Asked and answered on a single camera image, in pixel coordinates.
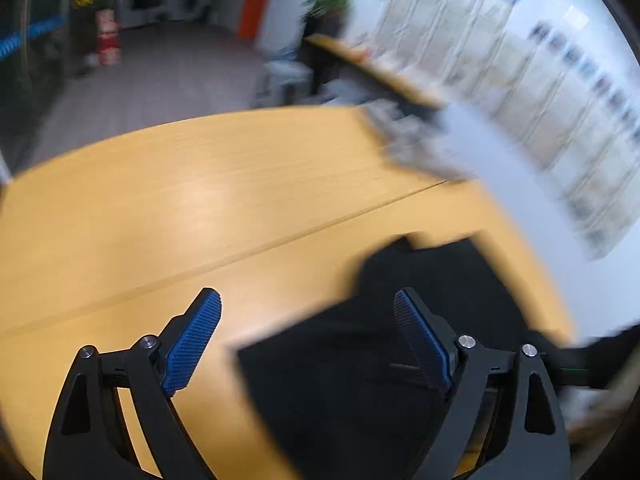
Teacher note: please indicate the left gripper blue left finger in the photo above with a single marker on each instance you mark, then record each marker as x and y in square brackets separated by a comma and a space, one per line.
[88, 437]

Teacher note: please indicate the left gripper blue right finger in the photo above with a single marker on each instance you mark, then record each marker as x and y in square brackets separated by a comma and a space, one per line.
[502, 419]

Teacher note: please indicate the red white stacked boxes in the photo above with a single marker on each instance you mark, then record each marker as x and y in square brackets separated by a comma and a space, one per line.
[107, 41]

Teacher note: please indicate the grey plastic stool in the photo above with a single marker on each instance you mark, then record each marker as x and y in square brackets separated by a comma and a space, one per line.
[282, 83]

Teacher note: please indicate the beige folded garment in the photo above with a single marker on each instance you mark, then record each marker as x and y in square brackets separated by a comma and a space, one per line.
[416, 143]

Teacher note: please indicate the potted green plant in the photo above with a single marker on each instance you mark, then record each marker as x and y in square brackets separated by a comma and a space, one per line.
[322, 8]

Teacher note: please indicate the black fleece zip jacket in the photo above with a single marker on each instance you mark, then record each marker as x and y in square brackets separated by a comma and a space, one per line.
[341, 393]

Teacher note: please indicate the long yellow side table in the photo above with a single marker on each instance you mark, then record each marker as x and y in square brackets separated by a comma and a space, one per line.
[358, 59]

